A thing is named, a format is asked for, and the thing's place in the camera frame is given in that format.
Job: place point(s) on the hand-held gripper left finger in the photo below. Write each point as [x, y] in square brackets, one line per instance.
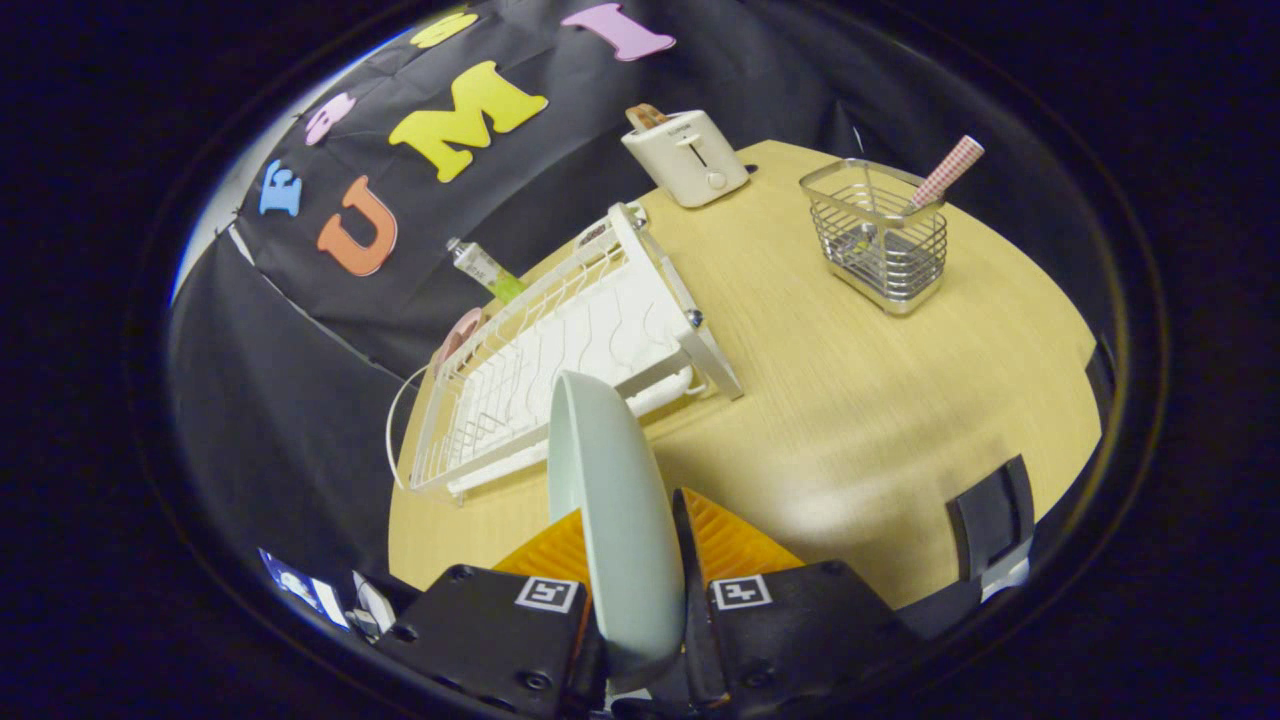
[490, 630]

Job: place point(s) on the white toaster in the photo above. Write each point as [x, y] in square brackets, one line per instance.
[690, 155]

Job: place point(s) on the pink plate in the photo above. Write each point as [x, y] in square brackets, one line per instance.
[462, 335]

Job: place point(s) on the pale green plate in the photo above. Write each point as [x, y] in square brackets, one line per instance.
[620, 520]

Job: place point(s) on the bread slice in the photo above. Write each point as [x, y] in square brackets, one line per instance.
[645, 115]

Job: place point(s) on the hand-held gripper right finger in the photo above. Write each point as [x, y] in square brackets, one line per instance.
[790, 630]

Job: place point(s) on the small device on stand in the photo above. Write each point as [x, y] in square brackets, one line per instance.
[372, 605]

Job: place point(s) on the clear bottle with green drink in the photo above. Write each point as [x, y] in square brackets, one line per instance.
[485, 268]

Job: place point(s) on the computer monitor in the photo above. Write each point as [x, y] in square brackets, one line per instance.
[300, 590]

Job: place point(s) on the white divided condiment tray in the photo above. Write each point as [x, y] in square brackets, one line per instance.
[592, 233]

